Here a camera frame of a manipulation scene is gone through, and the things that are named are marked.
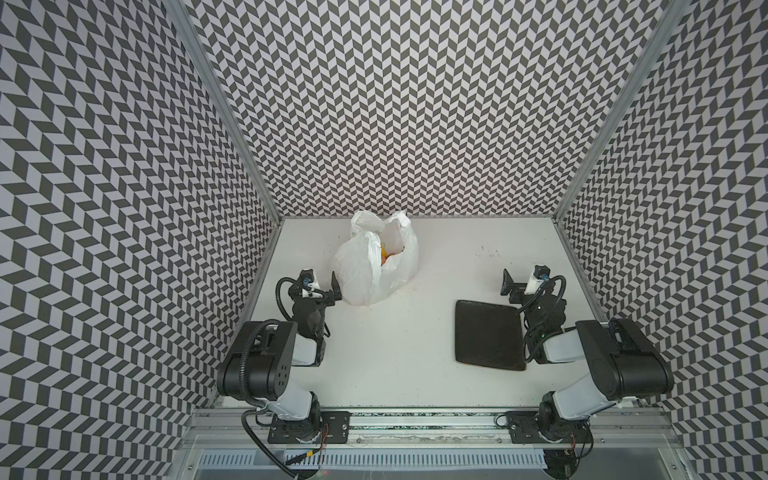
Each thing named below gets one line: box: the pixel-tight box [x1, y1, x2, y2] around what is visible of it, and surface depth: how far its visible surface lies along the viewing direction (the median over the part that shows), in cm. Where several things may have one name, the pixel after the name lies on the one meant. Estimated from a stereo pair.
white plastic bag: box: [334, 210, 419, 306], surface depth 84 cm
